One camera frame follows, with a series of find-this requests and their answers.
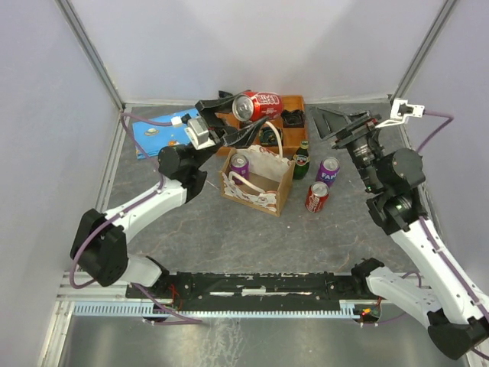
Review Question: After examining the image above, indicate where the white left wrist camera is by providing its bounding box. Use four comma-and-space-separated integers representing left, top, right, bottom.
171, 115, 215, 150

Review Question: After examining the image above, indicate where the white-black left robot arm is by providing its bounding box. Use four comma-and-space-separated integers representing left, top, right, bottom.
70, 95, 271, 298

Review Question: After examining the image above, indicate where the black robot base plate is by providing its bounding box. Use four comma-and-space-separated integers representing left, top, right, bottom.
148, 272, 376, 311

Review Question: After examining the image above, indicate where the black rolled sock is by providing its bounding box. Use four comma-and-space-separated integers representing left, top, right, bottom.
280, 109, 306, 128

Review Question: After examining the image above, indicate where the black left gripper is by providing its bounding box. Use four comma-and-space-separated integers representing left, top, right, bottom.
192, 91, 270, 171

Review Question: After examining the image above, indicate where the wooden compartment tray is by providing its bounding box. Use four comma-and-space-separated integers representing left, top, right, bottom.
213, 94, 309, 157

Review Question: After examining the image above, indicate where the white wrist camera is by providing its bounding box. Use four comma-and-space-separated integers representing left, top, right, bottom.
171, 115, 215, 150
376, 98, 425, 129

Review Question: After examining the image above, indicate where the dark patterned rolled sock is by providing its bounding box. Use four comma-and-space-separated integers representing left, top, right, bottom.
218, 90, 234, 99

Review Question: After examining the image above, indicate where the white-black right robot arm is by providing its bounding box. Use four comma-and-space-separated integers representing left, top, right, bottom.
311, 99, 488, 360

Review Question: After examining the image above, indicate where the white slotted cable duct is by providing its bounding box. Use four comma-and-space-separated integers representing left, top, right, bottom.
73, 300, 374, 320

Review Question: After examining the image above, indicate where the blue space-print cloth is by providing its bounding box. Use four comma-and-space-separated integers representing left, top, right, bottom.
132, 109, 198, 157

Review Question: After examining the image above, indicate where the green glass bottle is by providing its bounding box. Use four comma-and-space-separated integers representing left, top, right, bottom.
293, 140, 310, 180

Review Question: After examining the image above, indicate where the red cola can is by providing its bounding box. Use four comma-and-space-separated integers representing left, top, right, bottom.
232, 91, 283, 122
305, 181, 329, 213

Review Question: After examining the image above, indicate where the burlap canvas tote bag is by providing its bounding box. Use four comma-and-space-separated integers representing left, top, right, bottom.
219, 122, 295, 217

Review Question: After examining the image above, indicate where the purple soda can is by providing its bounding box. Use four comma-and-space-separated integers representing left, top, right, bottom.
316, 157, 340, 187
230, 153, 249, 185

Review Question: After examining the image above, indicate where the blue-green rolled sock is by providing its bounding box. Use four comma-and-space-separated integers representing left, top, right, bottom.
258, 126, 279, 147

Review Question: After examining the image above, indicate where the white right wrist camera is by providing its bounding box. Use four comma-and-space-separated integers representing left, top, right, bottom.
376, 98, 425, 129

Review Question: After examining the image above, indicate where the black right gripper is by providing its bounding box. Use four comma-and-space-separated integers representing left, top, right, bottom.
307, 105, 384, 193

